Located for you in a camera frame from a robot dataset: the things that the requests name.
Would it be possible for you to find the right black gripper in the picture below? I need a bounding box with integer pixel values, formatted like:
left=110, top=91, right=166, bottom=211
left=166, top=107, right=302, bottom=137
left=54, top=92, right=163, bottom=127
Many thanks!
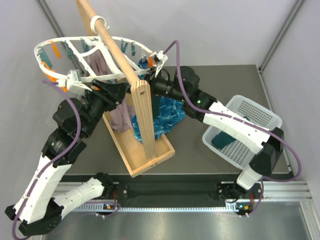
left=127, top=67, right=188, bottom=104

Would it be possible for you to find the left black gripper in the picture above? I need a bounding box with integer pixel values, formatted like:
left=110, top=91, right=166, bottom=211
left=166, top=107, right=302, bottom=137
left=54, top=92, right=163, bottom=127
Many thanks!
left=83, top=78, right=131, bottom=138

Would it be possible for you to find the dark teal sock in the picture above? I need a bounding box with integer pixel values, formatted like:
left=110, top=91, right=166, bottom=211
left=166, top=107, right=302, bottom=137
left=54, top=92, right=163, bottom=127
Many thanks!
left=151, top=95, right=162, bottom=120
left=211, top=131, right=236, bottom=150

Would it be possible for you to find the blue patterned cloth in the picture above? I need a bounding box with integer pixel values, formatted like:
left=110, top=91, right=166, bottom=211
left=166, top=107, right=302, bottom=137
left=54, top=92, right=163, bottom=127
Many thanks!
left=131, top=58, right=186, bottom=143

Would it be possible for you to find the white round clip hanger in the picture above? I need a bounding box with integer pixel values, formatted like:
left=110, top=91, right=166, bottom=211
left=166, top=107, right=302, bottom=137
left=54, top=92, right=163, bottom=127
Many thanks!
left=33, top=15, right=155, bottom=90

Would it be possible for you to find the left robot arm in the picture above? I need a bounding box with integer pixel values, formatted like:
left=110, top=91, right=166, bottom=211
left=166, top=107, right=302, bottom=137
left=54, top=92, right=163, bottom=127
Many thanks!
left=5, top=79, right=130, bottom=240

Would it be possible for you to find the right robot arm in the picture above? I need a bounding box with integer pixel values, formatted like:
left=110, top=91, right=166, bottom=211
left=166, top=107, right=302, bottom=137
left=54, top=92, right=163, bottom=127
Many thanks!
left=144, top=66, right=284, bottom=203

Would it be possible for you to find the lilac cloth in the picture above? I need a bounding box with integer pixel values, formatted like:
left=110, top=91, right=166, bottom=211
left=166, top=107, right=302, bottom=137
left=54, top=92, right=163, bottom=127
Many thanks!
left=87, top=50, right=133, bottom=133

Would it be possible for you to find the wooden rod stand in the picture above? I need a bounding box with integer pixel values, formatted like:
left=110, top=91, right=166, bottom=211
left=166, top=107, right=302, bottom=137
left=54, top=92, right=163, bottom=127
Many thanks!
left=76, top=0, right=175, bottom=178

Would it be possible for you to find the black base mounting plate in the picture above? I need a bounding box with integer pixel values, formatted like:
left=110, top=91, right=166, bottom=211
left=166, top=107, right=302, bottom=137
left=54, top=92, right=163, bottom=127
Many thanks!
left=102, top=174, right=262, bottom=208

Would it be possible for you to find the white perforated plastic basket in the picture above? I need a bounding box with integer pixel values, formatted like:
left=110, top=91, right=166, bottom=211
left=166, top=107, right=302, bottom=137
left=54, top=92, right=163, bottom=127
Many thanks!
left=202, top=95, right=283, bottom=170

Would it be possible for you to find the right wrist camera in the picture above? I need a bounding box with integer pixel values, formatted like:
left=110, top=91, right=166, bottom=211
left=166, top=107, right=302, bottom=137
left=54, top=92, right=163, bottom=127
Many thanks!
left=150, top=50, right=168, bottom=77

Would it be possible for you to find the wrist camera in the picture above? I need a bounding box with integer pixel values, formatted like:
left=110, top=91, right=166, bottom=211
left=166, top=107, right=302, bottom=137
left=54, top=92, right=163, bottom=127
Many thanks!
left=150, top=50, right=168, bottom=77
left=57, top=70, right=92, bottom=95

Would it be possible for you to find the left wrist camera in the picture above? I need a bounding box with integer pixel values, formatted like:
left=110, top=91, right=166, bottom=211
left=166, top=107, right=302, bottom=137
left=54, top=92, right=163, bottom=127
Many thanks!
left=57, top=70, right=92, bottom=95

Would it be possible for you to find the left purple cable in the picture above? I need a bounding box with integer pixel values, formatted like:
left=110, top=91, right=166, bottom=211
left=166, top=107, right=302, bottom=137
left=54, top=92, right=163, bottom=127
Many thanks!
left=11, top=79, right=82, bottom=240

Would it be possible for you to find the purple cable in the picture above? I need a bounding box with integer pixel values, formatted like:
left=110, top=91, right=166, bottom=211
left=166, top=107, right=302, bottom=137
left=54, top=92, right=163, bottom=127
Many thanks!
left=163, top=40, right=303, bottom=218
left=11, top=79, right=82, bottom=240

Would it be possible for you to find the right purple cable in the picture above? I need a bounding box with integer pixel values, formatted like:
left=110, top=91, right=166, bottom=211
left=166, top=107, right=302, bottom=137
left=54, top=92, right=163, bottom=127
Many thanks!
left=163, top=40, right=303, bottom=218

